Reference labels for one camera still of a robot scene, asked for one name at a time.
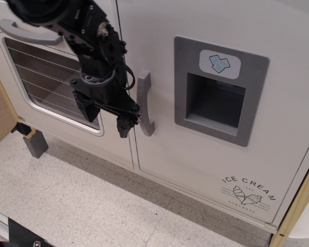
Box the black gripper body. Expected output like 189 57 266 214
70 78 140 116

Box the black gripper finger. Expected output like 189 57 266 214
73 91 100 122
116 115 141 138

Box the grey fridge door handle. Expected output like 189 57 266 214
136 70 155 137

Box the white toy fridge door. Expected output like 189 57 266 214
118 1 309 232

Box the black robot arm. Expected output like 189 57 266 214
7 1 141 138

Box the grey kitchen foot block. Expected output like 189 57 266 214
23 131 48 158

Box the white toy oven door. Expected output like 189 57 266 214
0 1 133 169

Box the grey ice dispenser panel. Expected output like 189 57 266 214
174 37 270 147

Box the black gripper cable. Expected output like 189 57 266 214
117 63 135 90

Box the grey oven door handle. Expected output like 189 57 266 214
0 19 63 46

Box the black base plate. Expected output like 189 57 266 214
8 218 54 247

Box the light wood right post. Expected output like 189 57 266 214
269 170 309 246

